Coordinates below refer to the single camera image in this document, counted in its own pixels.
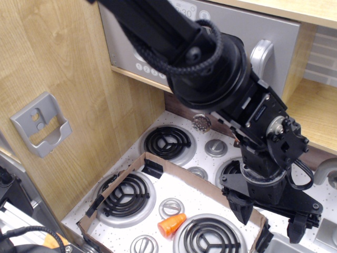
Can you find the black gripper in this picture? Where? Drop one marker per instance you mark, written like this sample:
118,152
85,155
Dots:
283,198

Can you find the grey toy microwave door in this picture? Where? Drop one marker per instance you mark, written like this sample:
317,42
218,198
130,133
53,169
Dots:
268,40

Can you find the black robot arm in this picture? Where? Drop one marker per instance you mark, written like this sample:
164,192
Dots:
209,71

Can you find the front right black burner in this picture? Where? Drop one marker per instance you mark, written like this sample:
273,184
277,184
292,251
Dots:
208,233

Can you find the black burner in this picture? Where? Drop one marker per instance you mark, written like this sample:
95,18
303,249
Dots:
169,142
208,233
129,203
232,166

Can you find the grey toy sink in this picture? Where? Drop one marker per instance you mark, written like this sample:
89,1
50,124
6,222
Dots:
322,239

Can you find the back right black burner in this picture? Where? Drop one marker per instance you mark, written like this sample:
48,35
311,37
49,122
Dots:
232,166

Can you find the grey toy faucet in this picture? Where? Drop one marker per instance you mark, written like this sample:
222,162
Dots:
326,170

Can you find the hanging orange toy spatula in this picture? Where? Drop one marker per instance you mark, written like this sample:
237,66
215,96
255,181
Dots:
236,142

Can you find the grey middle stove knob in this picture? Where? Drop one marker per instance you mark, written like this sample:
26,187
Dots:
200,172

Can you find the grey stove knob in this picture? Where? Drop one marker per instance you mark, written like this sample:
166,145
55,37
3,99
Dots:
216,148
200,172
171,207
144,244

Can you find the grey back stove knob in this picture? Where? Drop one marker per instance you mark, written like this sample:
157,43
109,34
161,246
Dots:
216,148

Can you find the grey centre front stove knob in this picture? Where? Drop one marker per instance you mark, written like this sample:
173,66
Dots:
171,207

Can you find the orange toy carrot piece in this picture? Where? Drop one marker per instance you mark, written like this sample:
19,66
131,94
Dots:
170,225

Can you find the hanging silver strainer spoon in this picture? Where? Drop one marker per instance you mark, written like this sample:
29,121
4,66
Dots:
201,123

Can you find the back left black burner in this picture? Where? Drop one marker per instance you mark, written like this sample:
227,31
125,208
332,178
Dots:
169,142

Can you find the front left black burner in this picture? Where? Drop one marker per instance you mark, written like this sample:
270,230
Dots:
129,203

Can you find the black equipment at left edge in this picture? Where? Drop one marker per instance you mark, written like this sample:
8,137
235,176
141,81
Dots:
13,192

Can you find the brown cardboard frame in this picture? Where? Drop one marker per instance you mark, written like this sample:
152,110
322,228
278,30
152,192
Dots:
170,181

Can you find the grey wall phone holder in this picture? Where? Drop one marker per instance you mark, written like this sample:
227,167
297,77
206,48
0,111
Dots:
34,117

